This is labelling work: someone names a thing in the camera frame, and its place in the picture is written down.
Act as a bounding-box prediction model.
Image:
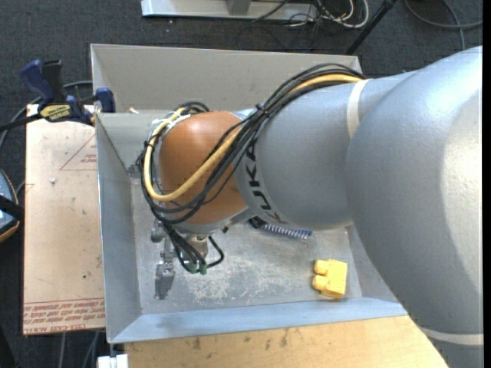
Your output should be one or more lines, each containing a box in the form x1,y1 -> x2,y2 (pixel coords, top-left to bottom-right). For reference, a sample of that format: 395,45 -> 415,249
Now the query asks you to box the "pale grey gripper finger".
153,261 -> 176,301

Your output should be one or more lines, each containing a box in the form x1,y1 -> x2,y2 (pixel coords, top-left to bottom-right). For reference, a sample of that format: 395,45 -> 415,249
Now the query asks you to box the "blue bristle brush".
248,215 -> 314,242

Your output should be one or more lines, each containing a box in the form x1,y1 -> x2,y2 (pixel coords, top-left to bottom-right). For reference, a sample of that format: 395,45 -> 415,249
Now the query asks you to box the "yellow toy block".
311,258 -> 348,301

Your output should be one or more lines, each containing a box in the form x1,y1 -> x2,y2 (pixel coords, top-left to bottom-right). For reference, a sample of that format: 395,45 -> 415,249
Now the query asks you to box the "brown cardboard board, red print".
22,103 -> 107,337

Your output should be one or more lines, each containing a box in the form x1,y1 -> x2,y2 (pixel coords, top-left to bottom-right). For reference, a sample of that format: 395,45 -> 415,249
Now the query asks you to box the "grey metal bin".
90,43 -> 408,345

